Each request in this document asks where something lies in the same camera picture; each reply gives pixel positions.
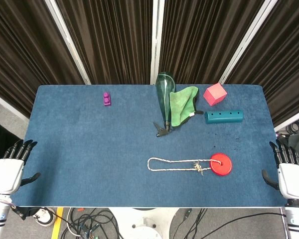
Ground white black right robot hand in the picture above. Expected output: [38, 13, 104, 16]
[261, 138, 299, 200]

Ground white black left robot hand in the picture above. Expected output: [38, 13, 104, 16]
[0, 139, 41, 198]

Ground red disc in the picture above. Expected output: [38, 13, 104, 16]
[209, 152, 233, 177]

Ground white rope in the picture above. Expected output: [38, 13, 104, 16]
[147, 157, 224, 176]

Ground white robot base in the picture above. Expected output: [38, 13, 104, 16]
[109, 207, 188, 239]

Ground white black sneaker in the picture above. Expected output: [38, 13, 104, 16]
[31, 207, 56, 227]

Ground blue fabric table mat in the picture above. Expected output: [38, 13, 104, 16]
[10, 84, 288, 208]

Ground teal holder with holes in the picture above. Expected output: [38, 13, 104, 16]
[204, 110, 244, 125]

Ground pink foam cube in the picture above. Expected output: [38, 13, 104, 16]
[203, 83, 228, 107]

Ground dark brown curtain panel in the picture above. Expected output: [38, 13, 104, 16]
[158, 0, 265, 85]
[225, 0, 299, 128]
[55, 0, 155, 85]
[0, 0, 86, 120]

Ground purple toy building block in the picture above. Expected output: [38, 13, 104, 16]
[103, 92, 112, 108]

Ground green microfibre cloth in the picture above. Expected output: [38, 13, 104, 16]
[169, 86, 204, 127]

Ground green spray bottle black trigger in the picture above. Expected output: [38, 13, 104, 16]
[153, 71, 176, 137]

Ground white partition frame rail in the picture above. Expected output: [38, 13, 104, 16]
[0, 89, 30, 120]
[274, 106, 299, 132]

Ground long black floor cable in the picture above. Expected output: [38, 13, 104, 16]
[169, 208, 285, 239]

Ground tangled black floor cables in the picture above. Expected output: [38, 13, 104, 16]
[55, 208, 127, 239]

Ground white partition frame post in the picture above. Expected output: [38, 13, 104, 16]
[44, 0, 92, 85]
[149, 0, 165, 85]
[218, 0, 274, 84]

